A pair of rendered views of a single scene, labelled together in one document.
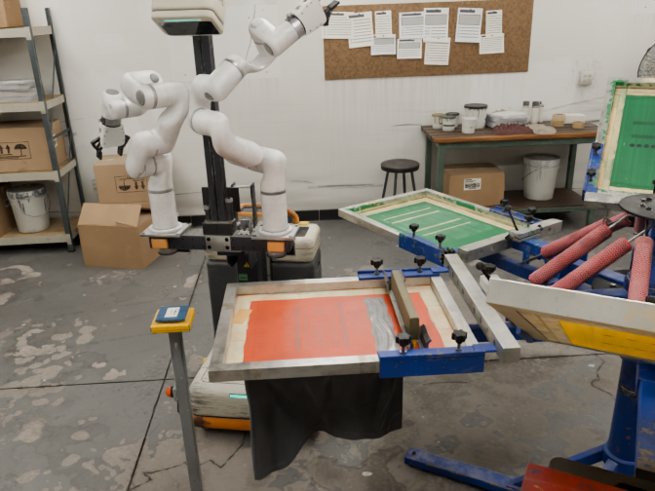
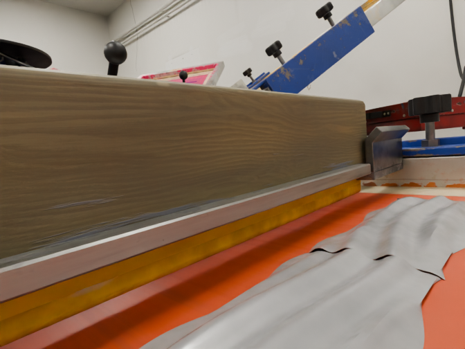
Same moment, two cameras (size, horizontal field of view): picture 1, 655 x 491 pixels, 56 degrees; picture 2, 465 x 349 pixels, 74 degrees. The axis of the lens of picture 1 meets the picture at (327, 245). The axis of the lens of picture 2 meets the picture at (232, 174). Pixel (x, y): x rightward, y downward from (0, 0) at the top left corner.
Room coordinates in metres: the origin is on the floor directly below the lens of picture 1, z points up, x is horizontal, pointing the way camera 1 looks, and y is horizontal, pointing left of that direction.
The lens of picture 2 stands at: (1.93, -0.10, 1.02)
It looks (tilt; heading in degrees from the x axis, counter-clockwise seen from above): 5 degrees down; 227
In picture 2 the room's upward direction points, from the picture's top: 6 degrees counter-clockwise
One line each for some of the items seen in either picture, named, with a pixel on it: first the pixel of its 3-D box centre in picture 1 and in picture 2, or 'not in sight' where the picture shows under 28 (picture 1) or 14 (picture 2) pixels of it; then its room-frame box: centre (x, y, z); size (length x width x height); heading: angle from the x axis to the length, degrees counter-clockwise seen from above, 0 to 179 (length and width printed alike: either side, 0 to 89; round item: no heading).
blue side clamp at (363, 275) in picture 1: (398, 279); not in sight; (2.06, -0.26, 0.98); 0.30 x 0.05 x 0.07; 93
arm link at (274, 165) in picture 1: (270, 169); not in sight; (2.19, 0.20, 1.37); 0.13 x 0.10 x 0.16; 44
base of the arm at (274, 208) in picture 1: (275, 209); not in sight; (2.20, 0.19, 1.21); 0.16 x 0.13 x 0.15; 171
